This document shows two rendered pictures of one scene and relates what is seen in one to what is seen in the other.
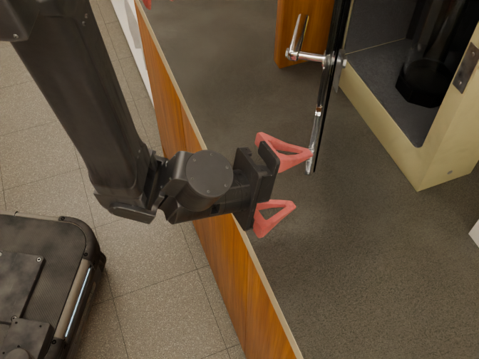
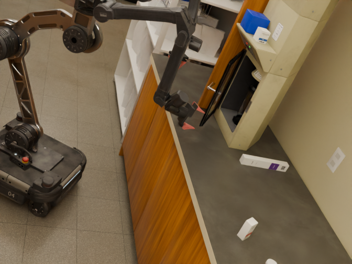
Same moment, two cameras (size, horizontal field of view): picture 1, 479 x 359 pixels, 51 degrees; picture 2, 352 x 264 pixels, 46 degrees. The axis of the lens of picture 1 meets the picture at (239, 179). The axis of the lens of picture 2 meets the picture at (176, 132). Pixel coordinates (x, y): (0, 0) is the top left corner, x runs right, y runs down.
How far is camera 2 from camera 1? 1.53 m
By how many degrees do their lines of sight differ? 23
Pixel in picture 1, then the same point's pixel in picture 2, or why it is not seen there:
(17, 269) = (51, 155)
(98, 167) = (163, 83)
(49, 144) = (65, 127)
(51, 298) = (62, 172)
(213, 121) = not seen: hidden behind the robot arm
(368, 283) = (207, 156)
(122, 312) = (79, 202)
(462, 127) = (245, 126)
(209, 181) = (183, 98)
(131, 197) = (164, 95)
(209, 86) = not seen: hidden behind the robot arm
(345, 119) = (214, 125)
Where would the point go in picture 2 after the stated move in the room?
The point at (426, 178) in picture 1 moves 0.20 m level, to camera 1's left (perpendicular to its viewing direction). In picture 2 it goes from (232, 142) to (198, 128)
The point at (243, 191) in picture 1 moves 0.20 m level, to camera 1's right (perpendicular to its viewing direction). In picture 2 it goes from (186, 111) to (223, 127)
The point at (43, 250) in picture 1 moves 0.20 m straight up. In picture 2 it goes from (63, 155) to (69, 131)
